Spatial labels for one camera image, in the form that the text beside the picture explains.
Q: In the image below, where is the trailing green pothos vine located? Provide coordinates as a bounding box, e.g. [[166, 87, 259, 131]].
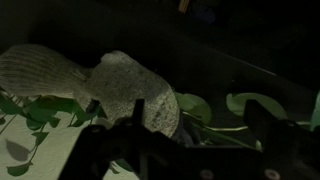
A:
[[0, 86, 320, 178]]

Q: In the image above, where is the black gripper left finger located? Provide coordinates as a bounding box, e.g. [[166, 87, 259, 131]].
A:
[[58, 98, 188, 180]]

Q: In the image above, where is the light grey speckled sock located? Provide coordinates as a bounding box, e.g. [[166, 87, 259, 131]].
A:
[[74, 50, 181, 138]]

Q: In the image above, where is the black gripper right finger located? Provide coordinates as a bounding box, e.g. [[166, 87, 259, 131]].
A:
[[243, 99, 320, 180]]

